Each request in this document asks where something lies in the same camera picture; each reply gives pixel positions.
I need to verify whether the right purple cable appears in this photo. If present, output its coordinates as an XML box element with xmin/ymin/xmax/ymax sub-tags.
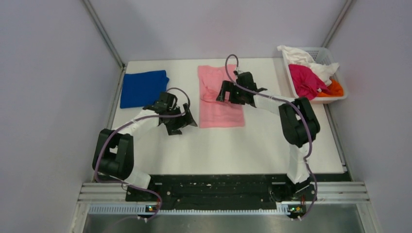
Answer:
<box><xmin>224</xmin><ymin>54</ymin><xmax>318</xmax><ymax>219</ymax></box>

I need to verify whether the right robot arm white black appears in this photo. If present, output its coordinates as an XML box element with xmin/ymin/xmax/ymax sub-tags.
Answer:
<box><xmin>216</xmin><ymin>71</ymin><xmax>320</xmax><ymax>200</ymax></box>

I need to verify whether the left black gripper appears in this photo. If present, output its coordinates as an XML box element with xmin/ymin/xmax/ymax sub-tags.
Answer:
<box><xmin>164</xmin><ymin>102</ymin><xmax>196</xmax><ymax>135</ymax></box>

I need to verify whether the light pink t-shirt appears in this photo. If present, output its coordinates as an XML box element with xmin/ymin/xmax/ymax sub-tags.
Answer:
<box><xmin>197</xmin><ymin>65</ymin><xmax>245</xmax><ymax>129</ymax></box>

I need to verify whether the magenta t-shirt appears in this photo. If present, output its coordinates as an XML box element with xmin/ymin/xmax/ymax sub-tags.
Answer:
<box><xmin>288</xmin><ymin>64</ymin><xmax>330</xmax><ymax>100</ymax></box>

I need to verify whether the folded blue t-shirt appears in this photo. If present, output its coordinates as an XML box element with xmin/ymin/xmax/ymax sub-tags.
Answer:
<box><xmin>120</xmin><ymin>70</ymin><xmax>169</xmax><ymax>109</ymax></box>

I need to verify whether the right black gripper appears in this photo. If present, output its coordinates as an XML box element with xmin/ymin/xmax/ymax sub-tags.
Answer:
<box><xmin>216</xmin><ymin>80</ymin><xmax>246</xmax><ymax>105</ymax></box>

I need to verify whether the orange t-shirt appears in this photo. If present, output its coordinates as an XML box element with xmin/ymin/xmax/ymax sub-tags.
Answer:
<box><xmin>317</xmin><ymin>80</ymin><xmax>344</xmax><ymax>98</ymax></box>

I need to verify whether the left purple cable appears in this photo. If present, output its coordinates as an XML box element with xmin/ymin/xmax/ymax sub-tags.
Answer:
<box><xmin>93</xmin><ymin>87</ymin><xmax>191</xmax><ymax>221</ymax></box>

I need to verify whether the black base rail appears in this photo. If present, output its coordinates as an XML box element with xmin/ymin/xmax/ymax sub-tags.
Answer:
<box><xmin>125</xmin><ymin>174</ymin><xmax>320</xmax><ymax>210</ymax></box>

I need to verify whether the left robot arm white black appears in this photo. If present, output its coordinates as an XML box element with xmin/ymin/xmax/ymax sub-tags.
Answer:
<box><xmin>92</xmin><ymin>92</ymin><xmax>197</xmax><ymax>201</ymax></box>

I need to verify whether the grey slotted cable duct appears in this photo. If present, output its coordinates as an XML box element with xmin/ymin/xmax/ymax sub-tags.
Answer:
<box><xmin>88</xmin><ymin>203</ymin><xmax>303</xmax><ymax>216</ymax></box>

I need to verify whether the purple cable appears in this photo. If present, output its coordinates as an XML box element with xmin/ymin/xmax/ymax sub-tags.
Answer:
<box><xmin>224</xmin><ymin>54</ymin><xmax>318</xmax><ymax>219</ymax></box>
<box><xmin>93</xmin><ymin>87</ymin><xmax>191</xmax><ymax>221</ymax></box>

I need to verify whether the white t-shirt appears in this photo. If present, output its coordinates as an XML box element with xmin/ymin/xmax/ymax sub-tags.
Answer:
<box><xmin>277</xmin><ymin>45</ymin><xmax>340</xmax><ymax>86</ymax></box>

